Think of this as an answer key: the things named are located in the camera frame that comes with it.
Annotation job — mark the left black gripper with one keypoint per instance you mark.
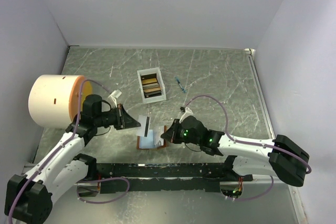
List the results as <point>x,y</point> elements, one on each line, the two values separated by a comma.
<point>124,120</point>

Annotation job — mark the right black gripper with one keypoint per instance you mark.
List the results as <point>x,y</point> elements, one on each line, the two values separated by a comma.
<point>171,134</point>

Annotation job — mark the white credit card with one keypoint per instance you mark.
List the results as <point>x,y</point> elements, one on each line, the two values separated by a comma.
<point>143,130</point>

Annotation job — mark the brown leather card holder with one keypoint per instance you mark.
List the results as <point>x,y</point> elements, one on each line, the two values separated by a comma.
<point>153,140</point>

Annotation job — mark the white card tray box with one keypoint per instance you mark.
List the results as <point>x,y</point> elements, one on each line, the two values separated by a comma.
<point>159,75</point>

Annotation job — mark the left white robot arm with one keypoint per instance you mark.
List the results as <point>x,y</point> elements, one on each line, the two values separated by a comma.
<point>31,196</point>

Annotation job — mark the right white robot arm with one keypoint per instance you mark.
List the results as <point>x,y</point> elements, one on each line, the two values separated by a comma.
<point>280,157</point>

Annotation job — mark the blue pen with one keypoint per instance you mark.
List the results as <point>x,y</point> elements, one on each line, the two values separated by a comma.
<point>180,85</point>

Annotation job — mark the white cylinder with orange lid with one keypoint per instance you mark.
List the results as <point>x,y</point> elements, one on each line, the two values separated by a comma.
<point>54,99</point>

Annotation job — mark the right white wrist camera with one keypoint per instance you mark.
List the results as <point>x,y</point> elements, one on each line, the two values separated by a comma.
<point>185,113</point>

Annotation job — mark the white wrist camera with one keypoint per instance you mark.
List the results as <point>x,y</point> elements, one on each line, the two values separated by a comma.
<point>185,113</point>
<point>112,98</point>

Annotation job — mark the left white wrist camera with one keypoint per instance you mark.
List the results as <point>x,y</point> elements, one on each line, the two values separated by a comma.
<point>112,98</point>

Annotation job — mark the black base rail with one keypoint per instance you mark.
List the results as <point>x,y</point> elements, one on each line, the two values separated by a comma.
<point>171,177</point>

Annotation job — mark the aluminium frame rail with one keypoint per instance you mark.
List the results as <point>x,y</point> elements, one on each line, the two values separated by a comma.
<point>264,110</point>

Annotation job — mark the white corner bracket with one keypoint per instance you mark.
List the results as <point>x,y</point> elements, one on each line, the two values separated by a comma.
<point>250,51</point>

